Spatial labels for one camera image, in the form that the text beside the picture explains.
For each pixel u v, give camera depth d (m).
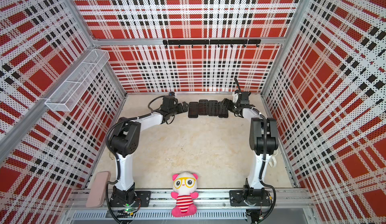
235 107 0.78
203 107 1.14
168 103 0.80
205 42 0.89
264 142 0.49
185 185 0.72
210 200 0.75
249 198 0.67
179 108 0.91
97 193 0.76
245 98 0.81
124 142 0.55
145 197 0.74
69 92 0.72
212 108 1.12
